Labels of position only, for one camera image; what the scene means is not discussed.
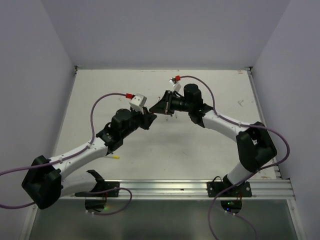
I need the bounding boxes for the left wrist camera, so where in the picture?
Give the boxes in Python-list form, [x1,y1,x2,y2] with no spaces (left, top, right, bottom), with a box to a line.
[129,94,147,114]

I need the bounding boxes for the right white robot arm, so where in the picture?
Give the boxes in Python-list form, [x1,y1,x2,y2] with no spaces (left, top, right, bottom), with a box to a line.
[150,83,277,197]

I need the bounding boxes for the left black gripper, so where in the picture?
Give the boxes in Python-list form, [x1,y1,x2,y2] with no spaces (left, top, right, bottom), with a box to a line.
[120,106,156,139]

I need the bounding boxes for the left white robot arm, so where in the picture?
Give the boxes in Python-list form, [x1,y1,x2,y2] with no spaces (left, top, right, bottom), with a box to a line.
[21,108,157,210]

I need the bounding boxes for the aluminium mounting rail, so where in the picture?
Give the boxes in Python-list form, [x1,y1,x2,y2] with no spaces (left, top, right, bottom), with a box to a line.
[60,177,295,200]

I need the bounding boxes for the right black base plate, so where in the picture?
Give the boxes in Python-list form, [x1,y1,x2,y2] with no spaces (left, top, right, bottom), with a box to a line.
[206,181,253,198]

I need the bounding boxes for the yellow capped white pen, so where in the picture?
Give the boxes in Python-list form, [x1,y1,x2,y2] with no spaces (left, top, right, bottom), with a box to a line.
[105,155,120,160]

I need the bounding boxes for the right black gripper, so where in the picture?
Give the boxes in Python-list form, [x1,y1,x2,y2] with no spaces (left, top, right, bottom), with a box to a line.
[151,88,194,114]

